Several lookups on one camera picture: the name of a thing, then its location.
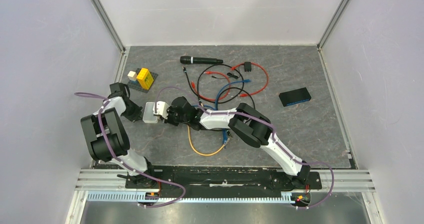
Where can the black microphone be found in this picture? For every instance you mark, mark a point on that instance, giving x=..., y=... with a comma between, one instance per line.
x=199, y=60

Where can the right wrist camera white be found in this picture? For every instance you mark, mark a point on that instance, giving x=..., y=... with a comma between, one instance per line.
x=160, y=109

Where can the yellow toy brick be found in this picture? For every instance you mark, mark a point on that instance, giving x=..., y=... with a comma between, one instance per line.
x=145, y=78

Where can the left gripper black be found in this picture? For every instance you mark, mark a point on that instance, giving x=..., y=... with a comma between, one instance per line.
x=136, y=116

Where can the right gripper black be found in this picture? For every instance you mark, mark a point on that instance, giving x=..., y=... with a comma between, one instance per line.
x=168, y=120

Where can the cream toy brick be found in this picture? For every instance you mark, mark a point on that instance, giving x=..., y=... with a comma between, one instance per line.
x=132, y=76

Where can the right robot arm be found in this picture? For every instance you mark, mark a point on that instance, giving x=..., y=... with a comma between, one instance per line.
x=246, y=122

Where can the white cable duct strip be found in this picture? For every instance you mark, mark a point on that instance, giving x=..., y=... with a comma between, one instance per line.
x=142, y=197

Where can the white network switch box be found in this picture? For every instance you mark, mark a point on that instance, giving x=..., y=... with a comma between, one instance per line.
x=148, y=115

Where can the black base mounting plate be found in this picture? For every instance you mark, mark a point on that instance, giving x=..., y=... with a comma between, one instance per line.
x=220, y=182

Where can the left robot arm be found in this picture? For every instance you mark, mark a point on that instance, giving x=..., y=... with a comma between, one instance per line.
x=107, y=139

